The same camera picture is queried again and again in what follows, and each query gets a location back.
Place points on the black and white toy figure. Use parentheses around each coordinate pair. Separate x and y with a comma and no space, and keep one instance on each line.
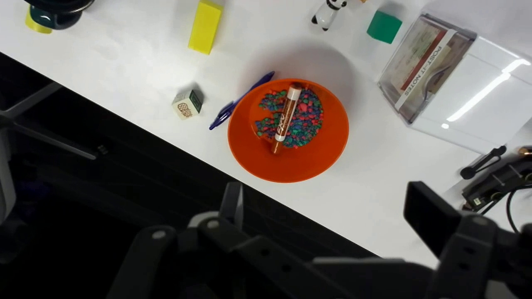
(326,14)

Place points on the clear plastic box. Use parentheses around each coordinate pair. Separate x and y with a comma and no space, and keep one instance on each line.
(469,104)

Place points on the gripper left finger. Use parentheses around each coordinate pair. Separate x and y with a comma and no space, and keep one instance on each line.
(226,241)

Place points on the pack of sticky notes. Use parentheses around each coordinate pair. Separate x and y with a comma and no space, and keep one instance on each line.
(424,66)

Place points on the green block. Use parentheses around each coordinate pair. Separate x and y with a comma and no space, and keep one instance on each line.
(384,27)

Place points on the orange plastic bowl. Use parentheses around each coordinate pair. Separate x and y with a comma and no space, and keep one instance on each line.
(299,162)

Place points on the black clamp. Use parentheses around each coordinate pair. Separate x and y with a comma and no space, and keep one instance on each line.
(498,182)

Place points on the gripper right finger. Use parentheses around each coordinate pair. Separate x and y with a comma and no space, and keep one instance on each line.
(465,249)

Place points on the heap of coloured pebbles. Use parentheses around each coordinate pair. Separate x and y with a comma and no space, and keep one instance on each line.
(307,120)

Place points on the black clamp lever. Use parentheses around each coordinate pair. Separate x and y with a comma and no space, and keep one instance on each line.
(482,163)

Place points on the office chair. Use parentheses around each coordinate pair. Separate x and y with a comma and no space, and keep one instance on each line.
(25,116)

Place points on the blue pen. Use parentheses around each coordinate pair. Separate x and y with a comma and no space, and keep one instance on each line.
(239,101)

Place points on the brown marker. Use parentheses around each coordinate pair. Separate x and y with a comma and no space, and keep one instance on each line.
(286,116)

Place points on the printed wooden cube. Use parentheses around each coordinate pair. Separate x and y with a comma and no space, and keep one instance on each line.
(187,106)

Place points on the yellow block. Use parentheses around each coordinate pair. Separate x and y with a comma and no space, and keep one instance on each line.
(204,27)

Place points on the dark teal cup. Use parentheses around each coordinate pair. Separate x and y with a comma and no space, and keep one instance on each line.
(56,16)

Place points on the yellow round piece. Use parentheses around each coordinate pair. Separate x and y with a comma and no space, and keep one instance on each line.
(35,25)

